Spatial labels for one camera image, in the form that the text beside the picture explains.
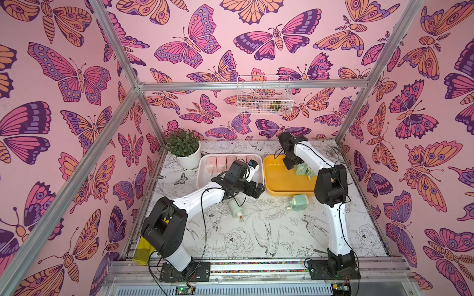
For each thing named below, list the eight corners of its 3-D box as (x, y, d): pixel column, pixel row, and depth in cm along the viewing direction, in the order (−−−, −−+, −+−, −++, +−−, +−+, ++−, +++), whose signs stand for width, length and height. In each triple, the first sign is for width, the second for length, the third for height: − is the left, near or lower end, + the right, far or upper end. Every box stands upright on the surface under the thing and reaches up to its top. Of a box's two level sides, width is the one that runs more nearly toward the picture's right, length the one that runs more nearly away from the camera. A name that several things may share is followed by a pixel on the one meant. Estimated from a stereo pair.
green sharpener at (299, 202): (290, 210, 92) (292, 204, 86) (288, 201, 95) (290, 194, 90) (305, 210, 92) (309, 204, 86) (303, 200, 95) (306, 194, 90)
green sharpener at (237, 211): (228, 212, 92) (227, 205, 86) (234, 207, 94) (233, 200, 88) (239, 223, 89) (238, 217, 83) (245, 217, 90) (245, 211, 84)
